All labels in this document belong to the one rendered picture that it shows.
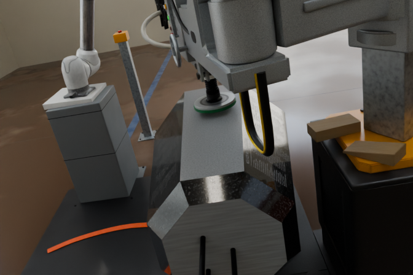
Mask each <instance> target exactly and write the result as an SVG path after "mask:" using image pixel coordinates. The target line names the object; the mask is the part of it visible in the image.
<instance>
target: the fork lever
mask: <svg viewBox="0 0 413 275"><path fill-rule="evenodd" d="M191 63H192V64H193V66H194V67H195V69H197V64H196V61H193V62H191ZM202 70H203V76H204V78H205V79H206V80H207V81H208V82H209V81H210V76H211V74H210V73H209V72H208V71H207V70H206V69H205V68H204V67H203V66H202ZM196 76H197V79H198V80H200V74H199V73H198V72H197V73H196Z"/></svg>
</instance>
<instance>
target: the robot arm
mask: <svg viewBox="0 0 413 275"><path fill-rule="evenodd" d="M164 3H165V1H164V0H155V4H156V6H157V11H158V10H160V11H161V12H162V14H161V15H159V17H160V22H161V25H162V27H163V26H164V28H165V29H168V28H169V27H168V18H167V16H168V15H167V10H166V9H165V6H164V5H165V4H164ZM94 20H95V0H80V48H79V49H78V50H77V53H76V56H74V55H73V56H68V57H66V58H64V59H63V61H62V64H61V71H62V74H63V78H64V81H65V84H66V87H67V89H68V94H66V95H64V99H66V98H71V99H72V98H76V97H85V96H87V95H88V94H89V93H90V92H92V91H93V90H94V89H96V88H95V87H90V86H89V83H88V79H89V77H90V76H92V75H94V73H96V72H97V71H98V70H99V68H100V59H99V57H98V52H97V51H96V50H95V49H94Z"/></svg>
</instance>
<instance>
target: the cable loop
mask: <svg viewBox="0 0 413 275"><path fill-rule="evenodd" d="M254 78H255V82H256V91H257V96H258V104H259V113H260V118H261V126H262V135H263V141H264V143H263V142H262V141H261V140H260V138H259V136H258V134H257V132H256V129H255V126H254V121H253V115H252V110H251V103H250V96H249V91H244V92H241V93H239V96H240V103H241V107H242V114H243V120H244V123H245V128H246V132H247V135H248V137H249V139H250V141H251V142H252V144H253V145H254V146H255V148H256V149H257V150H258V151H259V152H261V153H262V154H263V155H264V156H266V157H269V156H271V155H273V151H274V148H275V144H274V135H273V124H272V116H271V110H270V101H269V92H268V87H267V78H266V72H265V71H264V72H259V73H257V74H254Z"/></svg>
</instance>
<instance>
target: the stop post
mask: <svg viewBox="0 0 413 275"><path fill-rule="evenodd" d="M113 38H114V42H115V44H116V43H118V46H119V50H120V54H121V56H122V60H123V63H124V67H125V71H126V74H127V78H128V82H129V85H130V89H131V91H132V95H133V99H134V102H135V106H136V110H137V113H138V117H139V120H140V123H141V128H142V130H143V132H142V133H140V136H139V139H138V142H140V141H147V140H151V139H155V133H156V131H157V130H154V131H152V128H151V124H150V121H149V117H148V113H147V110H146V106H145V103H144V99H143V95H142V92H141V88H140V83H139V81H138V76H137V74H136V69H135V65H134V62H133V58H132V54H131V51H130V47H129V44H128V40H129V35H128V31H122V32H119V33H118V32H117V33H115V34H113Z"/></svg>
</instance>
